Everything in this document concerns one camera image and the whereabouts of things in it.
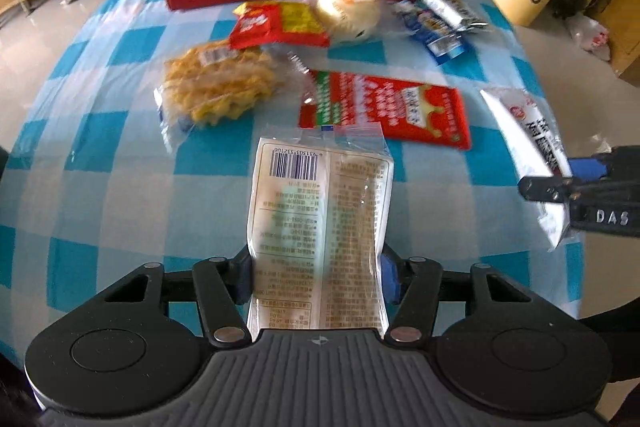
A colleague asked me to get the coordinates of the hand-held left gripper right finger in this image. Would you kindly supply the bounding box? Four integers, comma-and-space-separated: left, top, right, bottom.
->
381, 243, 532, 343

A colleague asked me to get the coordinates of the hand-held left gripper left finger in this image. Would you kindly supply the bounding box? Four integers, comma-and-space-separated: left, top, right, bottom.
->
104, 245, 256, 349

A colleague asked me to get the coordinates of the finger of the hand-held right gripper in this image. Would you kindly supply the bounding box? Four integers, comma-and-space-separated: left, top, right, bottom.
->
570, 146, 640, 180
517, 177, 640, 208

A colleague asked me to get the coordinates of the white packet red logo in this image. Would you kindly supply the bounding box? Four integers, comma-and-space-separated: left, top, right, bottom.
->
480, 87, 583, 253

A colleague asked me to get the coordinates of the clear bread packet beige label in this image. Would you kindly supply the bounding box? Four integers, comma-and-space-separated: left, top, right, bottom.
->
246, 122, 396, 338

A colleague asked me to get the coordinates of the red packet crown print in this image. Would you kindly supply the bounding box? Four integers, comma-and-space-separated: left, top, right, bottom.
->
298, 69, 472, 151

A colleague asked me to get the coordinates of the blue snack packet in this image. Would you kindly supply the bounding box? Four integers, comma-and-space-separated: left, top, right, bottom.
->
392, 0, 471, 66

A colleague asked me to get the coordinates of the yellow waffle packet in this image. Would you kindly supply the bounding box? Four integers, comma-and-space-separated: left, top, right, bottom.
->
154, 41, 311, 142

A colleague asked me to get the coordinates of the white wafer packet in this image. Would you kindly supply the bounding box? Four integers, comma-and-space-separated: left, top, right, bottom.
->
419, 0, 491, 35

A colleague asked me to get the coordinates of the red yellow snack packet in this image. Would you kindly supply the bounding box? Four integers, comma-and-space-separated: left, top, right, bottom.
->
229, 0, 332, 50

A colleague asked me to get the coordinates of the round bun packet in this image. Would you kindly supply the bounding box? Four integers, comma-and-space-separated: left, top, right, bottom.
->
291, 0, 388, 48

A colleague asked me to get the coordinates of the white red plastic bag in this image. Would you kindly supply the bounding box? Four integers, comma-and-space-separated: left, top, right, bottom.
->
565, 14, 613, 62

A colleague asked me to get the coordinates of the blue white checkered tablecloth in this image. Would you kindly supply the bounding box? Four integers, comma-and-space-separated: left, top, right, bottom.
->
0, 0, 586, 388

